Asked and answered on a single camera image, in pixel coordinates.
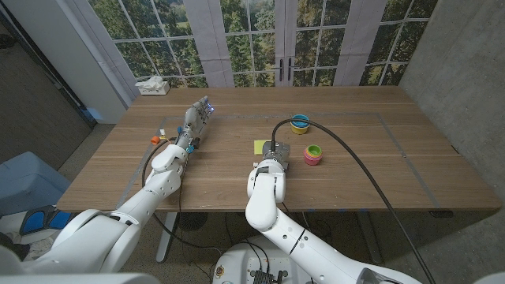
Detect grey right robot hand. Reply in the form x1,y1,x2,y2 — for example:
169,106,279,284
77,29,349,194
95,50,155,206
260,141,292,170

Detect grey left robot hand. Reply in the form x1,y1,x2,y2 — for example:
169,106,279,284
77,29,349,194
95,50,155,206
175,95,215,153

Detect yellow sticky note pad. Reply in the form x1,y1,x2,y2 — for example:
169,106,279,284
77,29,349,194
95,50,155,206
253,139,273,155

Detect yellow and blue toy cups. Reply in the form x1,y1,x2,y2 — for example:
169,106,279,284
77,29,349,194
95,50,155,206
290,114,312,136

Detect pink rainbow toy cup stack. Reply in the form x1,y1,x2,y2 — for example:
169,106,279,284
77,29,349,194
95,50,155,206
302,144,324,166

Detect white tissue box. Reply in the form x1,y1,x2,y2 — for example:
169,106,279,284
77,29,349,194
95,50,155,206
134,75,171,96

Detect grey tape outline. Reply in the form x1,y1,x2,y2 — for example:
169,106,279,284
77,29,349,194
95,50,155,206
115,112,442,210

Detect black round fan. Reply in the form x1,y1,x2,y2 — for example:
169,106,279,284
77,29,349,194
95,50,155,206
176,211,209,232

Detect printed window backdrop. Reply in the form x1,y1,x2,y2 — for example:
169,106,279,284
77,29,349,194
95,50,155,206
65,0,439,88

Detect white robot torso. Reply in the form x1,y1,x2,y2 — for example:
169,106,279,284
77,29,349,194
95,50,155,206
211,234,327,284

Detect blue upholstered seat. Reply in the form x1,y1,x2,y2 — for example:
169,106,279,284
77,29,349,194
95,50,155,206
0,151,72,217

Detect blue and black foot pedals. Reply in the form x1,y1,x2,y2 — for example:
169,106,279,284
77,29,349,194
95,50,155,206
19,204,84,237

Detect white sneaker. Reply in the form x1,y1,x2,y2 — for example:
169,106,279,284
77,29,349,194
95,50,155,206
23,236,60,261

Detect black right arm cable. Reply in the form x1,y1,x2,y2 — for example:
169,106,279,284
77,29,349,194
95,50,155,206
270,117,437,284

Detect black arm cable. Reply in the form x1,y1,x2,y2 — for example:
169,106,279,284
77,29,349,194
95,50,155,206
270,117,437,284
140,136,224,253

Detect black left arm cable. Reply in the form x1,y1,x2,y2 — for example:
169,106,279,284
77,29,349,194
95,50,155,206
140,136,224,253

